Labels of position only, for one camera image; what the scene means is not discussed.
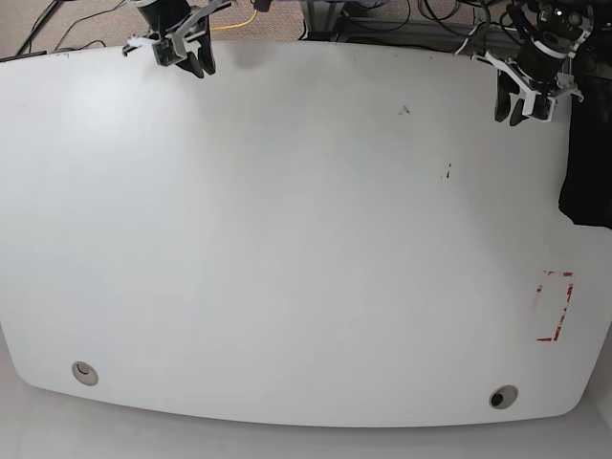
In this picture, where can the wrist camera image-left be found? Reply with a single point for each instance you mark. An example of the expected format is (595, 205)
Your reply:
(165, 53)

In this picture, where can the table cable grommet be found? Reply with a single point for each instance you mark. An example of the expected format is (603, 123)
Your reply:
(503, 397)
(85, 373)

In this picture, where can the black t-shirt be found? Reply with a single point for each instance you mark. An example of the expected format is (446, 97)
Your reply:
(585, 196)

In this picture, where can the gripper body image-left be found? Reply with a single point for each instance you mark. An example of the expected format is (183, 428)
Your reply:
(177, 20)

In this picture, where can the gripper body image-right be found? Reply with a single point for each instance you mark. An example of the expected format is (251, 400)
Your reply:
(540, 66)

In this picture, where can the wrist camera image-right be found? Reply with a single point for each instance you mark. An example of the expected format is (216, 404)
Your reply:
(538, 106)

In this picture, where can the left table cable grommet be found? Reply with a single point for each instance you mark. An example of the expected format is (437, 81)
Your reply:
(85, 373)

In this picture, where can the right table cable grommet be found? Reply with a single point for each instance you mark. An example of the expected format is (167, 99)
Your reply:
(503, 397)

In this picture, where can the red tape rectangle marking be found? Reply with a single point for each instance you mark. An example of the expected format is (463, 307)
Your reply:
(552, 300)

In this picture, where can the aluminium frame stand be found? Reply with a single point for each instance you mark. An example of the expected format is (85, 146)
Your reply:
(454, 27)

